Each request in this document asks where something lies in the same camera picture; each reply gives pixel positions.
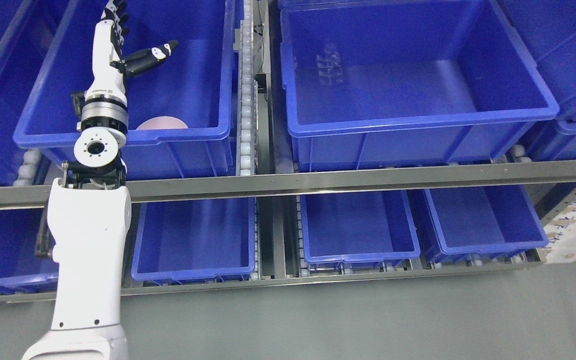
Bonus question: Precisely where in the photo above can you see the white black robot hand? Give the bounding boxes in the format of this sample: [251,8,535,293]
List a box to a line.
[84,0,179,106]

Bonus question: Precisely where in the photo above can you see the pink bowl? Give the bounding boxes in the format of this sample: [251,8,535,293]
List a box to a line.
[135,115,189,131]

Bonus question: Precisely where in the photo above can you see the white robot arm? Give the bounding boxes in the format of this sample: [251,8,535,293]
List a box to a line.
[23,90,131,360]

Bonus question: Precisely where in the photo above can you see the metal shelf rack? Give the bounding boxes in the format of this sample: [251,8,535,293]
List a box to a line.
[0,0,576,305]

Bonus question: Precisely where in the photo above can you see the blue bin lower middle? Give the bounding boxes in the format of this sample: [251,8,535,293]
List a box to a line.
[299,190,421,272]

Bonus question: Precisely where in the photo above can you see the blue bin upper left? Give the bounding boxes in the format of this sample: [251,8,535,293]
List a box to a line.
[13,0,238,181]

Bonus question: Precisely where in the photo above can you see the blue bin far left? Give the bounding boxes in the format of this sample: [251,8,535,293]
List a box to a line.
[0,0,68,186]

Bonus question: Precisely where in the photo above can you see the blue bin lower middle-left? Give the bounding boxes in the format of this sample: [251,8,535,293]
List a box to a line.
[131,197,256,286]

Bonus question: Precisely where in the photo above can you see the blue bin lower far-left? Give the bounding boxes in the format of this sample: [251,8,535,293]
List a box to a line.
[0,208,58,295]

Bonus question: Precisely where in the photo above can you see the blue bin upper right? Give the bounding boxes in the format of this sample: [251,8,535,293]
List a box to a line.
[278,0,560,173]

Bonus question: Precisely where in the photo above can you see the blue bin lower right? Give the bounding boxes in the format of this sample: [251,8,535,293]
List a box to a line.
[407,184,549,264]

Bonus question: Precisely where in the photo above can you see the blue bin far right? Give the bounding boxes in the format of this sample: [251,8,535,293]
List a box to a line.
[499,0,576,161]

